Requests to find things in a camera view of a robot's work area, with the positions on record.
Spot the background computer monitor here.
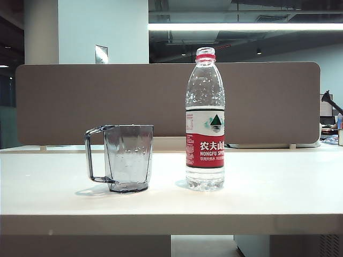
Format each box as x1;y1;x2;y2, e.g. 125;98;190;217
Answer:
320;94;334;116

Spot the framed wall sign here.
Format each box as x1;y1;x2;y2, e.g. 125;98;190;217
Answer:
94;44;109;64

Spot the table support panel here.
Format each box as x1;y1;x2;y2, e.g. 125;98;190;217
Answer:
0;235;172;257

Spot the grey vented cabinet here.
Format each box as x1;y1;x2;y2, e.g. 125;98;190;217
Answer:
233;235;343;257

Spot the Nongfu Spring water bottle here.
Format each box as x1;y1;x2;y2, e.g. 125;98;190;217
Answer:
184;47;226;192

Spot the transparent grey octagonal mug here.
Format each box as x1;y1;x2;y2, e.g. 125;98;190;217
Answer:
85;124;154;193

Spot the seated background person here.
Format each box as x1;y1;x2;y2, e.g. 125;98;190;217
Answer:
323;112;343;134

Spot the brown desk partition panel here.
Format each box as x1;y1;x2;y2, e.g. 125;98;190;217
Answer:
15;62;322;147

